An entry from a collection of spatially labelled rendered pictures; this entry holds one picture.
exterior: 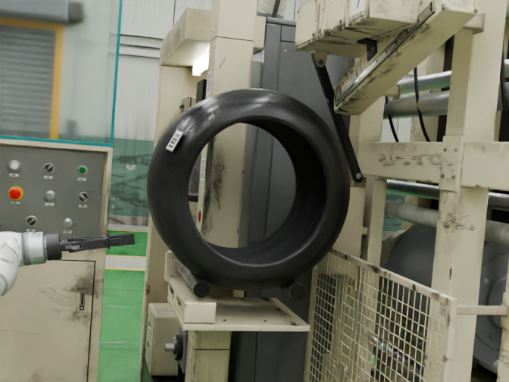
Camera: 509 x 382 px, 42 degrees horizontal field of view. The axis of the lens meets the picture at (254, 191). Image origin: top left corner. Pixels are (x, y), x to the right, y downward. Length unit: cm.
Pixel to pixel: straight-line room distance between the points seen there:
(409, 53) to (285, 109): 36
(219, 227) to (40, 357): 87
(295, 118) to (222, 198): 48
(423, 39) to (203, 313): 93
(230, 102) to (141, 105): 924
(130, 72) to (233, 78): 890
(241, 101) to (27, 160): 102
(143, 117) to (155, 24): 151
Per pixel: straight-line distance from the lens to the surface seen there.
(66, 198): 257
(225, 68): 221
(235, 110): 181
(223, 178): 220
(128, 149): 1094
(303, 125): 186
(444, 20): 171
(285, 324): 195
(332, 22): 193
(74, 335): 261
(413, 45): 181
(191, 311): 186
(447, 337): 155
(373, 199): 231
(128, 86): 1106
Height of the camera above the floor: 128
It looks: 3 degrees down
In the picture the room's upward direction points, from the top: 4 degrees clockwise
